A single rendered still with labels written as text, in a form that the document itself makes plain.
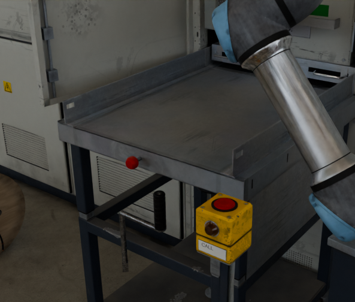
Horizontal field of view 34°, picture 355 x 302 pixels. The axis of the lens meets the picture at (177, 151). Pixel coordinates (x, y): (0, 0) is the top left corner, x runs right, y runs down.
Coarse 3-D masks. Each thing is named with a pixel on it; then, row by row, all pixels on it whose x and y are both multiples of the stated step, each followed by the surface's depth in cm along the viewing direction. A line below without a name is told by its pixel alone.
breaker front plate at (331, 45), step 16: (336, 0) 175; (352, 0) 172; (320, 16) 180; (336, 16) 177; (352, 16) 174; (304, 32) 185; (320, 32) 182; (336, 32) 178; (304, 48) 187; (320, 48) 183; (336, 48) 180
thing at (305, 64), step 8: (216, 48) 207; (304, 64) 188; (312, 64) 186; (320, 64) 184; (328, 64) 182; (336, 64) 181; (352, 64) 181; (304, 72) 189; (312, 72) 187; (320, 72) 185; (328, 72) 183; (336, 72) 182; (352, 72) 178; (328, 80) 184; (336, 80) 183
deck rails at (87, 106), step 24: (144, 72) 182; (168, 72) 192; (192, 72) 202; (96, 96) 168; (120, 96) 176; (144, 96) 180; (336, 96) 168; (72, 120) 162; (264, 144) 138; (240, 168) 131
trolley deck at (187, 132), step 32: (160, 96) 180; (192, 96) 180; (224, 96) 179; (256, 96) 178; (352, 96) 177; (64, 128) 161; (96, 128) 158; (128, 128) 157; (160, 128) 157; (192, 128) 156; (224, 128) 156; (256, 128) 155; (160, 160) 142; (192, 160) 138; (224, 160) 138; (288, 160) 144; (224, 192) 132; (256, 192) 134
